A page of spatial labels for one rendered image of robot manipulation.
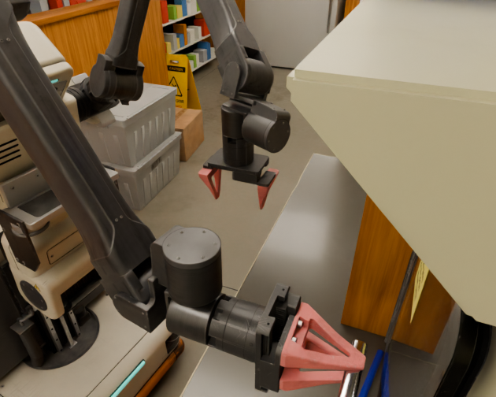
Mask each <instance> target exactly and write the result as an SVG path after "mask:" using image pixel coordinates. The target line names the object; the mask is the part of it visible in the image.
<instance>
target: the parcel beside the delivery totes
mask: <svg viewBox="0 0 496 397"><path fill-rule="evenodd" d="M175 131H176V132H182V133H181V139H180V161H187V160H188V159H189V158H190V157H191V155H192V154H193V153H194V152H195V151H196V150H197V149H198V147H199V146H200V145H201V143H202V142H203V141H204V131H203V119H202V110H201V109H185V108H178V107H176V119H175Z"/></svg>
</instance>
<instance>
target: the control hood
mask: <svg viewBox="0 0 496 397"><path fill-rule="evenodd" d="M286 88H287V89H288V90H289V92H290V93H291V102H292V103H293V104H294V105H295V107H296V108H297V109H298V111H299V112H300V113H301V114H302V116H303V117H304V118H305V119H306V120H307V121H308V122H309V124H310V125H311V126H312V127H313V129H314V130H315V131H316V133H317V134H318V135H319V136H320V137H321V138H322V140H323V141H324V142H325V143H326V144H327V145H328V147H329V148H330V149H331V151H332V152H333V153H334V154H335V156H336V157H337V158H338V159H339V160H340V161H341V162H342V164H343V165H344V166H345V167H346V169H347V170H348V171H349V172H350V174H351V175H352V176H353V178H354V179H355V180H356V181H357V182H358V183H359V184H360V185H361V187H362V188H363V189H364V191H365V192H366V193H367V194H368V196H369V197H370V198H371V200H372V201H373V202H374V203H375V204H376V205H377V206H378V207H379V209H380V210H381V211H382V213H383V214H384V215H385V216H386V218H387V219H388V220H389V221H390V223H391V224H392V225H393V226H394V227H395V228H396V229H397V231H398V232H399V233H400V235H401V236H402V237H403V238H404V240H405V241H406V242H407V243H408V244H409V245H410V246H411V248H412V249H413V250H414V251H415V253H416V254H417V255H418V257H419V258H420V259H421V260H422V262H423V263H424V264H425V265H426V266H427V267H428V268H429V270H430V271H431V272H432V273H433V275H434V276H435V277H436V278H437V280H438V281H439V282H440V284H441V285H442V286H443V287H444V288H445V289H446V290H447V292H448V293H449V294H450V295H451V297H452V298H453V299H454V300H455V302H456V303H457V304H458V305H459V307H460V308H462V310H463V311H464V312H465V314H466V315H469V316H472V317H473V318H474V319H475V320H476V321H479V322H482V323H485V324H489V325H493V326H496V0H363V1H362V2H361V3H360V4H359V5H358V6H357V7H356V8H355V9H354V10H353V11H352V12H351V13H350V14H349V15H348V16H347V17H346V18H345V19H344V20H343V21H342V22H341V23H340V24H339V25H338V26H337V27H336V28H335V29H334V30H333V31H332V32H331V33H330V34H329V35H328V36H327V37H326V38H325V39H324V40H323V41H322V42H321V43H320V44H319V45H318V46H317V47H316V48H315V49H314V50H313V51H312V52H311V53H310V54H309V55H308V56H307V57H306V58H305V59H304V60H303V61H302V62H301V63H300V64H299V65H298V66H297V67H296V68H295V69H294V70H293V71H292V72H291V73H290V74H289V75H288V76H287V85H286Z"/></svg>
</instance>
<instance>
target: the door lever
mask: <svg viewBox="0 0 496 397"><path fill-rule="evenodd" d="M351 345H352V346H354V347H355V348H356V349H357V350H359V351H360V352H361V353H362V354H363V355H364V356H365V357H366V353H367V349H368V345H367V343H365V342H363V341H360V340H358V339H354V340H353V341H352V343H351ZM362 371H363V370H344V374H343V376H342V382H341V385H340V389H339V393H338V397H357V393H358V389H359V385H360V382H361V374H362Z"/></svg>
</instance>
